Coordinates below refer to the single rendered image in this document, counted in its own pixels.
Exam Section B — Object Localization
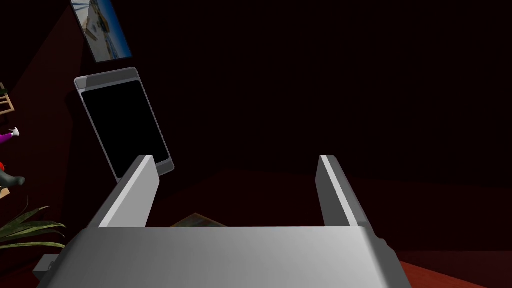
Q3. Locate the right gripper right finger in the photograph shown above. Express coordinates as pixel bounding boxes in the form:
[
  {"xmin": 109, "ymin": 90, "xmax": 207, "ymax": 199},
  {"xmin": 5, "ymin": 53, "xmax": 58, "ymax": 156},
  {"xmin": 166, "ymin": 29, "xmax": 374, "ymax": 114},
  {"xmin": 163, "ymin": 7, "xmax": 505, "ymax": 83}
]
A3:
[{"xmin": 315, "ymin": 154, "xmax": 374, "ymax": 228}]

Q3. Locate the green leafy plant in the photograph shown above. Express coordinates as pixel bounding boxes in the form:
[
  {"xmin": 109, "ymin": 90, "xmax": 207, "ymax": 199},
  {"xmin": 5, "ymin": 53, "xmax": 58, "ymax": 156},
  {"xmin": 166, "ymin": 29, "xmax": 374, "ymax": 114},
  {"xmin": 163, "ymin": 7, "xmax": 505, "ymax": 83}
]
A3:
[{"xmin": 0, "ymin": 197, "xmax": 67, "ymax": 251}]

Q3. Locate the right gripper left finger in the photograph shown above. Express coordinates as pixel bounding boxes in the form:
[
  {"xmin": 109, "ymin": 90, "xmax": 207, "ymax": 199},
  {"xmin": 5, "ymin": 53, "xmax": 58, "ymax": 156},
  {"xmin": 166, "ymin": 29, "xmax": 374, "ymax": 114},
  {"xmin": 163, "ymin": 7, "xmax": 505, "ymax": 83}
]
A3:
[{"xmin": 87, "ymin": 155, "xmax": 161, "ymax": 229}]

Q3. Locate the wooden shelf with objects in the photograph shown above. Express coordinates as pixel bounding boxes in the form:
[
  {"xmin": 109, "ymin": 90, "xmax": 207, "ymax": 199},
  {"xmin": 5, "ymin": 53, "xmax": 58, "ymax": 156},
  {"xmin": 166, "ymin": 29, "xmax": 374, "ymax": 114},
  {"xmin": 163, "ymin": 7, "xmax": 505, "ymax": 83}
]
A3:
[{"xmin": 0, "ymin": 82, "xmax": 26, "ymax": 200}]

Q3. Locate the grey black-screen appliance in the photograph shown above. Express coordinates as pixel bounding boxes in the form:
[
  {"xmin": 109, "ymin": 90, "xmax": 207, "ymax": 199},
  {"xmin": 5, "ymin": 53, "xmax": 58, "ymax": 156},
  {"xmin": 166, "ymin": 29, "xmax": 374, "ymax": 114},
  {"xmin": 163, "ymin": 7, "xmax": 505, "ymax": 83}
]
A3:
[{"xmin": 73, "ymin": 67, "xmax": 176, "ymax": 184}]

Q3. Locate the blue framed wall picture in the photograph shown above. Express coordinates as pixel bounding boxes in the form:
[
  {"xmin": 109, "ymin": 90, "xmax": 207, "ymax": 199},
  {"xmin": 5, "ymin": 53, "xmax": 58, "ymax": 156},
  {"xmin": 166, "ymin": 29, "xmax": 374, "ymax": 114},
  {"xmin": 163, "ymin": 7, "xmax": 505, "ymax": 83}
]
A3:
[{"xmin": 69, "ymin": 0, "xmax": 133, "ymax": 64}]

